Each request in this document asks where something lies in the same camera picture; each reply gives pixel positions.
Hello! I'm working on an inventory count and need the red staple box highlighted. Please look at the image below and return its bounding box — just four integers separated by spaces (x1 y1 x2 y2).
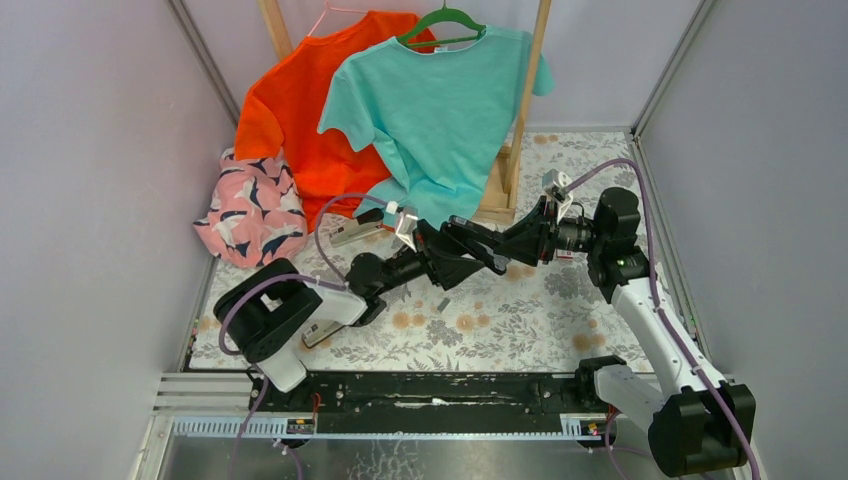
555 249 576 259

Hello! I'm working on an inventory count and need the beige stapler under shirts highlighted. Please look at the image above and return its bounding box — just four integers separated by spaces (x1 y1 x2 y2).
329 208 384 247

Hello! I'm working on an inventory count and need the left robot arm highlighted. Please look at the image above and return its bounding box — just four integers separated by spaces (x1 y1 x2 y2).
213 217 508 411

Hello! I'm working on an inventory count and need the beige and black stapler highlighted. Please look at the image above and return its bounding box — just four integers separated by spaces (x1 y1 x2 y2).
301 320 345 349

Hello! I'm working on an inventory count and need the wooden rack post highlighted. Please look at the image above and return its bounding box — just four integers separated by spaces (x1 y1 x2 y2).
257 0 293 61
502 0 552 195

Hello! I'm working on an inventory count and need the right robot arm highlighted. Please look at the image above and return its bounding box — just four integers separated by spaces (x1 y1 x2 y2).
494 187 756 477

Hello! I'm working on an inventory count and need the orange t-shirt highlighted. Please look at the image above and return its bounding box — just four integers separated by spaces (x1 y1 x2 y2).
235 11 419 230

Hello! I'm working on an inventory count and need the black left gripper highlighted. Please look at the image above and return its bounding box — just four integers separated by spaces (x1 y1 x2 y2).
373 218 481 297

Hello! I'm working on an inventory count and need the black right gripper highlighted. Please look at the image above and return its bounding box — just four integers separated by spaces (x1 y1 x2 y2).
493 196 606 268

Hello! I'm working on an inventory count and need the pink clothes hanger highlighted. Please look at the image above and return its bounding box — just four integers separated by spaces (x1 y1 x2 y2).
306 1 368 38

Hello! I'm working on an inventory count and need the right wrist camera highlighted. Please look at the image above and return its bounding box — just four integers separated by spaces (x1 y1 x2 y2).
542 169 574 223

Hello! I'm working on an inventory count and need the pink bird-pattern cloth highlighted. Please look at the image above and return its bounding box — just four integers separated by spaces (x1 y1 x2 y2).
193 148 308 268

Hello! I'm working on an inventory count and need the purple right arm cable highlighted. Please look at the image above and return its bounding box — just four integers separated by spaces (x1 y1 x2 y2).
563 157 763 480

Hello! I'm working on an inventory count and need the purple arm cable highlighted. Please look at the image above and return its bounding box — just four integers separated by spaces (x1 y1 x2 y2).
218 192 399 480
563 157 763 480

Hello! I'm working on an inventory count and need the wooden rack left post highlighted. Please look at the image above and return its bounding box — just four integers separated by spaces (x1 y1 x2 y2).
257 0 293 61

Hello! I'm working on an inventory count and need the wooden rack right post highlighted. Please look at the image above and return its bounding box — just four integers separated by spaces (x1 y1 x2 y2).
502 0 552 195

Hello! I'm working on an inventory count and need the green clothes hanger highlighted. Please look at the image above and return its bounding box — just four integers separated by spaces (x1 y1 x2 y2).
396 1 487 50

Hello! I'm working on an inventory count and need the teal t-shirt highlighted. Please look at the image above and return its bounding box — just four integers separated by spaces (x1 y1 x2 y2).
317 26 533 226

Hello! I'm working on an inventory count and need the wooden rack base tray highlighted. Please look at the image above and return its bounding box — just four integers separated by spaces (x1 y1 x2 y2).
473 145 520 225

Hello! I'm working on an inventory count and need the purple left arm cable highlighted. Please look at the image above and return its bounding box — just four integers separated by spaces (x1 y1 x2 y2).
218 192 399 480

